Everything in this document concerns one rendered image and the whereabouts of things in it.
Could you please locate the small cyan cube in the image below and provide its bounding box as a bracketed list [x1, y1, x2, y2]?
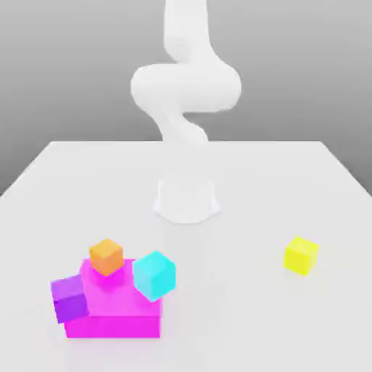
[132, 250, 177, 303]

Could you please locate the small orange cube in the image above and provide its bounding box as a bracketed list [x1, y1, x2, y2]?
[89, 238, 124, 278]

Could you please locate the large magenta box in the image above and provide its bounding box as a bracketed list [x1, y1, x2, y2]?
[63, 257, 163, 340]

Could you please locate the small yellow cube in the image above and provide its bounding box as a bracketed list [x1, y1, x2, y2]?
[283, 235, 320, 277]

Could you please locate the small purple cube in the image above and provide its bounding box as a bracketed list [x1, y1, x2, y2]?
[50, 274, 90, 325]

